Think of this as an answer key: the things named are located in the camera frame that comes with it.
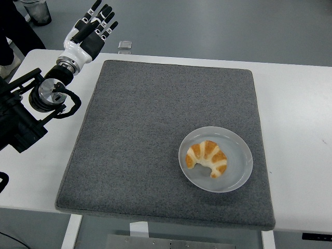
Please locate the white-black robot hand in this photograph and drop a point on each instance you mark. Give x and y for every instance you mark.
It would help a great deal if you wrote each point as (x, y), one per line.
(75, 53)

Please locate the golden croissant bread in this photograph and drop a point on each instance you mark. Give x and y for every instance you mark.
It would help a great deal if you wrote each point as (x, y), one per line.
(207, 155)

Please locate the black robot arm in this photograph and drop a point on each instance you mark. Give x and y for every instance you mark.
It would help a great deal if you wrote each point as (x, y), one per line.
(18, 124)

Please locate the round grey plate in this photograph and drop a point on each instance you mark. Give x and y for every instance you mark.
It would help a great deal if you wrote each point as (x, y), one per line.
(238, 155)

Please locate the silver floor socket lid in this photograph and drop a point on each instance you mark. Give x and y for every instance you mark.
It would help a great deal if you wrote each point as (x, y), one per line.
(125, 44)

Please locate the dark mesh waste bin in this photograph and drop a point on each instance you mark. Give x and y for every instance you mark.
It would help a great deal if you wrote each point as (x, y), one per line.
(37, 11)

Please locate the person's legs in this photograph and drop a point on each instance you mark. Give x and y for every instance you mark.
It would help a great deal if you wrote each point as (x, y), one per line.
(15, 31)

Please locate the grey felt mat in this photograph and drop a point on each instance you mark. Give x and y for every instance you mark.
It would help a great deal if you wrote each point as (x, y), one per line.
(145, 116)

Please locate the white table leg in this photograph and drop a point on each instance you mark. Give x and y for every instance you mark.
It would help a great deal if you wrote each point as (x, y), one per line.
(268, 240)
(71, 230)

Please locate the black table control panel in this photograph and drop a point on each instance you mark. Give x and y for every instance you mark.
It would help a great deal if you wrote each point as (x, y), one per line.
(316, 236)

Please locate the white table bracket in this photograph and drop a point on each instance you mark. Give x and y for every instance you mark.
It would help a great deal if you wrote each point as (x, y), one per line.
(138, 229)

